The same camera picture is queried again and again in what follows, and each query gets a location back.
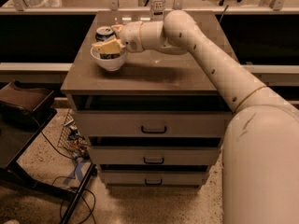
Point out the bottom drawer with black handle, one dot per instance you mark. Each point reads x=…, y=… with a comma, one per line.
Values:
x=154, y=178

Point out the top drawer with black handle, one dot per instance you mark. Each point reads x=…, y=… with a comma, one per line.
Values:
x=151, y=124

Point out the grey drawer cabinet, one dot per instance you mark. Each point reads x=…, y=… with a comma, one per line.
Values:
x=148, y=82

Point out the blue pepsi can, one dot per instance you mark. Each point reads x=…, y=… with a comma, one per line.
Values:
x=102, y=34

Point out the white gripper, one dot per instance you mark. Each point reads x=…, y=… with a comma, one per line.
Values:
x=131, y=36

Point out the clear plastic water bottle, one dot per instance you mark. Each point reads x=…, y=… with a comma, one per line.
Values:
x=157, y=8

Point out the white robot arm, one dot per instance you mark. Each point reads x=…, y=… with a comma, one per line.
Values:
x=260, y=148

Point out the middle drawer with black handle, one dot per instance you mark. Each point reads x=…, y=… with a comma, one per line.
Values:
x=153, y=155

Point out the wire mesh basket with clutter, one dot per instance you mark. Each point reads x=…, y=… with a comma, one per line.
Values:
x=71, y=142

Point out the drawer with black handle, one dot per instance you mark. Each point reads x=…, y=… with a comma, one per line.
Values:
x=153, y=155
x=154, y=178
x=151, y=124

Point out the white ceramic bowl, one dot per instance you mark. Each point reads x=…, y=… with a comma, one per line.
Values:
x=111, y=65

